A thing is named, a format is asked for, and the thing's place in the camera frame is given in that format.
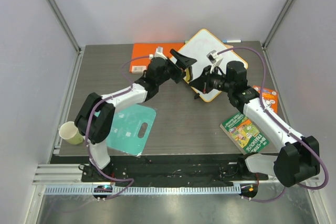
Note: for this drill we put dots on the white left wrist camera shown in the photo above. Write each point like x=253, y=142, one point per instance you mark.
x=158, y=54

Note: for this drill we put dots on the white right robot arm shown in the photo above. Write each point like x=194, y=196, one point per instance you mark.
x=297, y=158

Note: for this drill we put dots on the blue-capped white marker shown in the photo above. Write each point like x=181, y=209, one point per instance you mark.
x=231, y=41

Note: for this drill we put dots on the aluminium frame post left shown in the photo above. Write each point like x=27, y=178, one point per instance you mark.
x=64, y=25

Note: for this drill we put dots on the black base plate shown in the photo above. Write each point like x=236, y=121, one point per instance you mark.
x=207, y=170

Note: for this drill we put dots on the orange folder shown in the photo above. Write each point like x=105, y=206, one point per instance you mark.
x=146, y=49

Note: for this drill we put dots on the aluminium frame post right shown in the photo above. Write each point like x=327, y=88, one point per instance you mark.
x=276, y=25

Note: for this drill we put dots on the aluminium frame post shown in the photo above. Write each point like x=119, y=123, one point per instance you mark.
x=276, y=25
x=64, y=25

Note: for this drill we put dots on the aluminium front rail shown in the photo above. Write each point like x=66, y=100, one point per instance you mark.
x=63, y=174

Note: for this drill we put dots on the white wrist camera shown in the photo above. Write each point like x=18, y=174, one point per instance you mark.
x=158, y=54
x=215, y=58

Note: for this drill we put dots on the orange comic paperback book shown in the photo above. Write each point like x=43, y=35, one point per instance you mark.
x=270, y=99

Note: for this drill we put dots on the slotted cable duct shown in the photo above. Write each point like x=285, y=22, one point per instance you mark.
x=102, y=190

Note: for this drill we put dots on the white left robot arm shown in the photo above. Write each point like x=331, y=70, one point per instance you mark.
x=94, y=119

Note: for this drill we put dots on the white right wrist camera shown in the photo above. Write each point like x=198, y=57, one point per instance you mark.
x=215, y=58

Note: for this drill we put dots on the yellow round whiteboard eraser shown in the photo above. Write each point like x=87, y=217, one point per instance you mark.
x=188, y=74

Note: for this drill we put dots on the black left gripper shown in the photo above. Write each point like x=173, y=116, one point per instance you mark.
x=183, y=62

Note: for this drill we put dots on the teal cutting board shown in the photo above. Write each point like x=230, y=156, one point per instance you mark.
x=130, y=129

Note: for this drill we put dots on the yellow-framed whiteboard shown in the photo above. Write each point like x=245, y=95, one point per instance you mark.
x=198, y=47

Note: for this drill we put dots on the green paperback book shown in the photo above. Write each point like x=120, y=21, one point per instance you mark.
x=244, y=134

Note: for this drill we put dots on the yellow-green mug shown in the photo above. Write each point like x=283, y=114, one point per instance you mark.
x=70, y=133

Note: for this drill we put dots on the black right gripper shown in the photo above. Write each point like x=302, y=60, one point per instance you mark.
x=205, y=82

